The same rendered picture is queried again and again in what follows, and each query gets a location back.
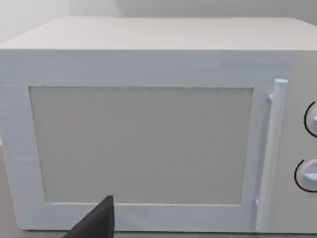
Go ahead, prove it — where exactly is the pale microwave door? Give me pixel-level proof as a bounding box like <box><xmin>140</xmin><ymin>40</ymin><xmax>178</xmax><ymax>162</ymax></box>
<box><xmin>0</xmin><ymin>49</ymin><xmax>297</xmax><ymax>233</ymax></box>

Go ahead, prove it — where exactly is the pale microwave knob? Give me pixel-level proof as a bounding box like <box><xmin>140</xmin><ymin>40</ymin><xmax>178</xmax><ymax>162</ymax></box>
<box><xmin>294</xmin><ymin>159</ymin><xmax>317</xmax><ymax>193</ymax></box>
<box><xmin>303</xmin><ymin>101</ymin><xmax>317</xmax><ymax>138</ymax></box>

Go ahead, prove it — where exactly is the pale microwave door handle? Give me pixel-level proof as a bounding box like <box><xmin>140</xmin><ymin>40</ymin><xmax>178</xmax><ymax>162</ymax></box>
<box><xmin>254</xmin><ymin>78</ymin><xmax>289</xmax><ymax>231</ymax></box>

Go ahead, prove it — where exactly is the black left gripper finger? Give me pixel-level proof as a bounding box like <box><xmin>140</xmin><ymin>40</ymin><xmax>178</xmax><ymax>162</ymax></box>
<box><xmin>61</xmin><ymin>195</ymin><xmax>115</xmax><ymax>238</ymax></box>

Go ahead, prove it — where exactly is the pale microwave oven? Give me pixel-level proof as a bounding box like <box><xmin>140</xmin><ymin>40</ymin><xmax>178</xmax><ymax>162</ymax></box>
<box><xmin>0</xmin><ymin>16</ymin><xmax>317</xmax><ymax>235</ymax></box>

